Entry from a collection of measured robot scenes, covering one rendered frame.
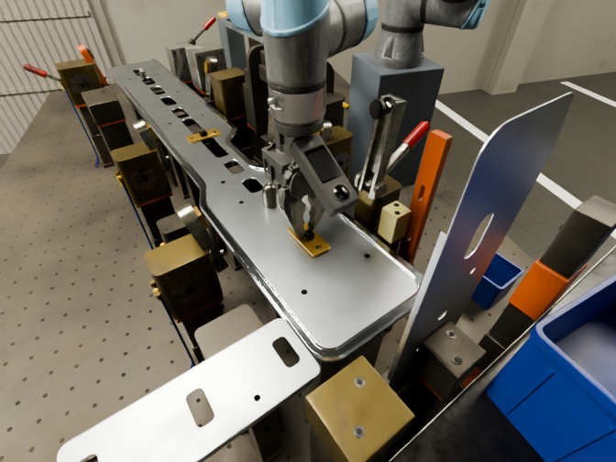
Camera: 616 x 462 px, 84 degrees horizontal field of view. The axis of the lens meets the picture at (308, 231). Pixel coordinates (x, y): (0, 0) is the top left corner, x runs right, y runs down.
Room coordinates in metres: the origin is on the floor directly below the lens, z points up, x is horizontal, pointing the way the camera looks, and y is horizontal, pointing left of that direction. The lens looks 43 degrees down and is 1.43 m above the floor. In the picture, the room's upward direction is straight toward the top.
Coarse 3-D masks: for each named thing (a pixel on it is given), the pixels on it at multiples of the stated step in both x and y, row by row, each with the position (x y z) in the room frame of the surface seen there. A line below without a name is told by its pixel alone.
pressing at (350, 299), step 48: (144, 96) 1.06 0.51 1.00; (192, 96) 1.06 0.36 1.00; (192, 144) 0.77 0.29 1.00; (240, 192) 0.57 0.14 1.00; (240, 240) 0.43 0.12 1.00; (288, 240) 0.43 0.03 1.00; (336, 240) 0.43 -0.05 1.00; (288, 288) 0.32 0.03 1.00; (336, 288) 0.32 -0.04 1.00; (384, 288) 0.32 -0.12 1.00; (336, 336) 0.24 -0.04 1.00
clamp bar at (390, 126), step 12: (384, 96) 0.53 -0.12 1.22; (396, 96) 0.53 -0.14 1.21; (372, 108) 0.50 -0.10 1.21; (384, 108) 0.49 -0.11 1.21; (396, 108) 0.50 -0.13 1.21; (384, 120) 0.52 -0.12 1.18; (396, 120) 0.50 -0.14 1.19; (372, 132) 0.52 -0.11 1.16; (384, 132) 0.52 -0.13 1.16; (396, 132) 0.51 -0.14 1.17; (372, 144) 0.52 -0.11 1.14; (384, 144) 0.50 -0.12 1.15; (372, 156) 0.52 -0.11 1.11; (384, 156) 0.50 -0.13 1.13; (372, 168) 0.51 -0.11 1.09; (384, 168) 0.50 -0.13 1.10; (360, 180) 0.52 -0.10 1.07
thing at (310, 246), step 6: (288, 228) 0.45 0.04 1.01; (306, 228) 0.45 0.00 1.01; (294, 234) 0.44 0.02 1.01; (312, 234) 0.43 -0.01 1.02; (300, 240) 0.42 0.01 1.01; (306, 240) 0.42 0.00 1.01; (312, 240) 0.42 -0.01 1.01; (318, 240) 0.42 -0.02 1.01; (324, 240) 0.42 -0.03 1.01; (306, 246) 0.41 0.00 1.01; (312, 246) 0.41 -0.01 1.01; (318, 246) 0.41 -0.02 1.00; (324, 246) 0.41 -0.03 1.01; (312, 252) 0.39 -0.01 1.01; (318, 252) 0.39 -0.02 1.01
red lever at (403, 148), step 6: (420, 126) 0.57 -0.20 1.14; (426, 126) 0.57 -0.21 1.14; (414, 132) 0.56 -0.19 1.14; (420, 132) 0.56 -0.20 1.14; (426, 132) 0.57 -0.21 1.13; (408, 138) 0.56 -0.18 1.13; (414, 138) 0.55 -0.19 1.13; (420, 138) 0.56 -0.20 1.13; (402, 144) 0.55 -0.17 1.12; (408, 144) 0.55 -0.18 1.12; (414, 144) 0.55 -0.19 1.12; (396, 150) 0.55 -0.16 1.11; (402, 150) 0.54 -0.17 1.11; (408, 150) 0.55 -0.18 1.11; (390, 156) 0.54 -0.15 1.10; (396, 156) 0.54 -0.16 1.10; (402, 156) 0.54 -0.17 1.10; (390, 162) 0.53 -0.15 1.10; (396, 162) 0.53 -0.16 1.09; (390, 168) 0.52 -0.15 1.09; (372, 180) 0.51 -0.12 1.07; (366, 186) 0.51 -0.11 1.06
